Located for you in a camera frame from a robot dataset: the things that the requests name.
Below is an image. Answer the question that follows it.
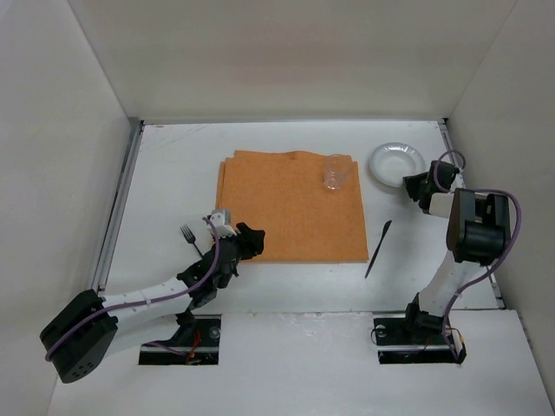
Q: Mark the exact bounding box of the white round plate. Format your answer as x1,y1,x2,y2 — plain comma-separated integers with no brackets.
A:
369,142,426,188

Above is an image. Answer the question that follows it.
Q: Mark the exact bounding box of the black plastic fork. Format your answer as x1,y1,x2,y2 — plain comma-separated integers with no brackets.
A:
180,224,203,257

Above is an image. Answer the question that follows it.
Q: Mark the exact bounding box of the black plastic knife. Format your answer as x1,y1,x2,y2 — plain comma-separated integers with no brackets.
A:
364,219,392,279

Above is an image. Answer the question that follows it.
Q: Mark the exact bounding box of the orange cloth placemat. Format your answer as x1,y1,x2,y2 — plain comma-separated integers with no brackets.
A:
216,150,369,263

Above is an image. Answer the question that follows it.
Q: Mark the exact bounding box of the clear plastic cup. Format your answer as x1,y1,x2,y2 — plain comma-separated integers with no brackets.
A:
323,154,353,191

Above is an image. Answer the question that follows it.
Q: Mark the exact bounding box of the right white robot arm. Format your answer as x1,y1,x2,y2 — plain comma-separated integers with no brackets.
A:
402,160,511,338

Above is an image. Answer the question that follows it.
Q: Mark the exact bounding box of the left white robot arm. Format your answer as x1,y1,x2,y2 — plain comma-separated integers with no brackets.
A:
39,218,265,384

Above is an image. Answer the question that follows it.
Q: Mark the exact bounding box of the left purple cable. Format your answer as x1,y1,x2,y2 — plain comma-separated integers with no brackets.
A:
44,216,225,363

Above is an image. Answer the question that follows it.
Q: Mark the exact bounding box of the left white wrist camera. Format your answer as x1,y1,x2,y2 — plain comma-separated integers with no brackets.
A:
205,208,237,239

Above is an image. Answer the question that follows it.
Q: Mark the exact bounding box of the right aluminium rail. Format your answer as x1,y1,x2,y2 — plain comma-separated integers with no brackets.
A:
437,118,506,310

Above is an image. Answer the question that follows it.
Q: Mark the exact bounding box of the aluminium rail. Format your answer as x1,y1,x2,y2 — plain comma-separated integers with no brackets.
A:
87,117,144,293
437,118,506,310

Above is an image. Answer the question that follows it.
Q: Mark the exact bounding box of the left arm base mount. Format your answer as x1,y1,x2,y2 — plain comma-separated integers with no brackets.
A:
138,315,221,367

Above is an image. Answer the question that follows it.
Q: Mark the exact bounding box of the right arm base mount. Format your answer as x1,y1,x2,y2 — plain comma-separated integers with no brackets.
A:
370,313,467,365

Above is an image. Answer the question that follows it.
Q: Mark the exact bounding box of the left aluminium rail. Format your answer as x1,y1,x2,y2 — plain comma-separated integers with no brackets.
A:
87,117,144,293

